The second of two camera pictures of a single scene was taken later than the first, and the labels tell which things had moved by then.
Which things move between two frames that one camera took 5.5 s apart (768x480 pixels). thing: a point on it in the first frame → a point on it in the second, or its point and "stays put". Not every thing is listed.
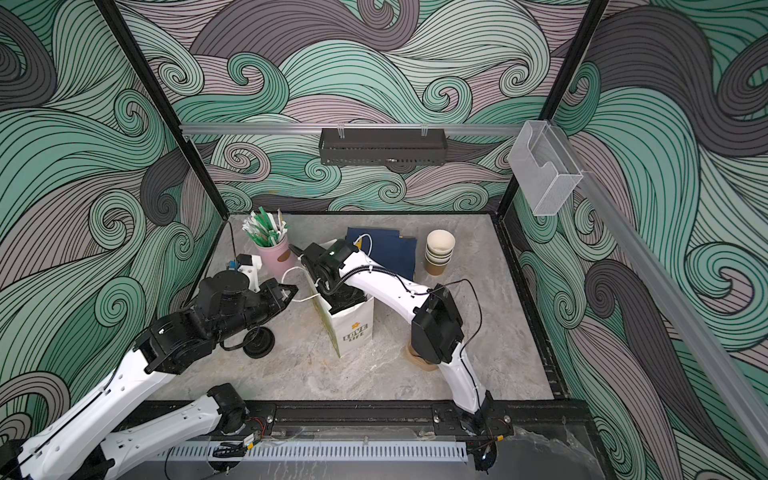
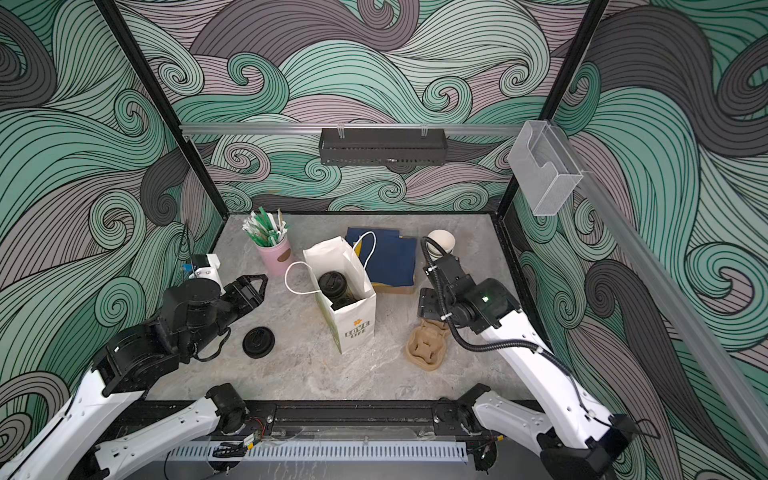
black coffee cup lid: (258, 342) stays put
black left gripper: (271, 289) → (245, 291)
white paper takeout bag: (349, 329) stays put
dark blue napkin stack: (395, 253) stays put
